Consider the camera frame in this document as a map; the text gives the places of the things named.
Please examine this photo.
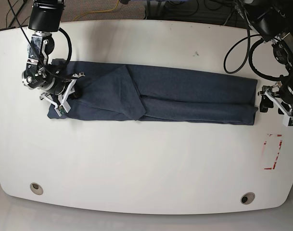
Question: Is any yellow cable on floor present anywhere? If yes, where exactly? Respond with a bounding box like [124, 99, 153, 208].
[73, 0, 120, 22]

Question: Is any right table cable grommet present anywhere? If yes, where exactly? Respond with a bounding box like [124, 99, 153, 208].
[241, 192, 255, 205]

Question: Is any black tripod stand leg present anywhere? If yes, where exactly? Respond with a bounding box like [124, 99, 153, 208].
[5, 0, 30, 28]

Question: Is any table cable grommet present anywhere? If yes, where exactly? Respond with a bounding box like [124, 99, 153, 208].
[30, 183, 44, 195]
[241, 192, 255, 205]

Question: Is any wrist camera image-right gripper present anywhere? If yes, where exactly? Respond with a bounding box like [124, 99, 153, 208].
[282, 115, 293, 127]

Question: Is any dark blue t-shirt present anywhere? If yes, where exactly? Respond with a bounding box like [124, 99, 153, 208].
[47, 59, 259, 126]

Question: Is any red tape rectangle marking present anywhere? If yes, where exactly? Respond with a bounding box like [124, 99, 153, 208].
[261, 134, 283, 170]

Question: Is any left table cable grommet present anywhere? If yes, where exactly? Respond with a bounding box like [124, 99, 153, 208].
[30, 183, 44, 195]

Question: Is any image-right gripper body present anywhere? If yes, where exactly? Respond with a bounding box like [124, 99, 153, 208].
[258, 81, 293, 116]

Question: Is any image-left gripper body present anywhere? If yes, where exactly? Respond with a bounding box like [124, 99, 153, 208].
[39, 72, 85, 107]

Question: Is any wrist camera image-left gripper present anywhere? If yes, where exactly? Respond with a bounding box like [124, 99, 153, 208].
[54, 103, 71, 117]

